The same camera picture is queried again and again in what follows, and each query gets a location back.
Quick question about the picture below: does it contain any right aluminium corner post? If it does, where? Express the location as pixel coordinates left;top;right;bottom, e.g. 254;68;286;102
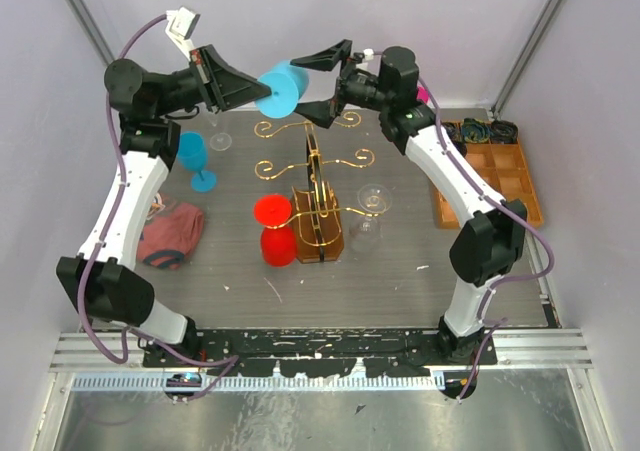
488;0;567;118

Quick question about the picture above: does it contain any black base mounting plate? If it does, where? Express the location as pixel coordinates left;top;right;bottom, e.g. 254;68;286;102
142;327;499;378

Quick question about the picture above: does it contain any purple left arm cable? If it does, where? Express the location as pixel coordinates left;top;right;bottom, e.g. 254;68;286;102
75;12;239;401

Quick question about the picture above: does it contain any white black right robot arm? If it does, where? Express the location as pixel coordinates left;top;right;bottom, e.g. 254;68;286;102
291;40;527;365

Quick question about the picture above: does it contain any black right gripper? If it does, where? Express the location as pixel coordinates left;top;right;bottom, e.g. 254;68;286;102
287;41;390;130

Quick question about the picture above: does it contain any aluminium front rail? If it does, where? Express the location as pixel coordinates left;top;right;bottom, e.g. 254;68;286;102
50;328;592;400

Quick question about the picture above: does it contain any wooden compartment tray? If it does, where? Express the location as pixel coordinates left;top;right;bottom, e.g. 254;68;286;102
465;141;544;228

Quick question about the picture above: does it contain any red wine glass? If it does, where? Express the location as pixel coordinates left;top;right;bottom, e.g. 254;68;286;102
253;194;297;267

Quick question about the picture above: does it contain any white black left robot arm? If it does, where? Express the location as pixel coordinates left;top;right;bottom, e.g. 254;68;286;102
56;45;271;367

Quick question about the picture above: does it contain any dark rubber bands pile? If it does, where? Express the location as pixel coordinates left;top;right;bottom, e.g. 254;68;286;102
441;118;519;157

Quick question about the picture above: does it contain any folded red t-shirt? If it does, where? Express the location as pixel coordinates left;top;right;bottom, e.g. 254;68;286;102
136;192;204;270

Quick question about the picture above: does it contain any left aluminium corner post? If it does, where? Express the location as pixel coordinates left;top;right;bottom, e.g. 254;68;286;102
65;0;115;66

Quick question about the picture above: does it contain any gold wire wine glass rack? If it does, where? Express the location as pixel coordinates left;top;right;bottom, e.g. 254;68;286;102
254;120;376;264

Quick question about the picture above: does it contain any aluminium corner post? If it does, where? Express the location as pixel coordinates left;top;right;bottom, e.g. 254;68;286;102
65;0;115;66
488;0;567;118

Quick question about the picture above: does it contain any light blue wine glass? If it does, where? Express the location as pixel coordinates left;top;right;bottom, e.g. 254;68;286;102
255;61;309;119
177;132;217;193

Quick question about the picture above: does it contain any pink wine glass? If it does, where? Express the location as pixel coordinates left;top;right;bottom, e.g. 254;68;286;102
417;86;430;103

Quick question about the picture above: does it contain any clear wine glass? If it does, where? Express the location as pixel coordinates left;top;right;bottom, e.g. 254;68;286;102
349;183;392;253
205;111;232;152

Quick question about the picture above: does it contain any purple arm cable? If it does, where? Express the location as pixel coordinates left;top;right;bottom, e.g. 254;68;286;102
414;75;557;403
75;12;239;401

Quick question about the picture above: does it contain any clear front wine glass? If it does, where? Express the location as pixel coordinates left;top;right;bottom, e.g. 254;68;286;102
349;183;392;253

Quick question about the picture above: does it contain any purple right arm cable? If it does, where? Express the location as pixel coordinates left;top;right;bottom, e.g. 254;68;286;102
414;75;557;403

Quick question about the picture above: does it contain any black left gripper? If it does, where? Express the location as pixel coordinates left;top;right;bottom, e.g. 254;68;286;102
155;44;274;118

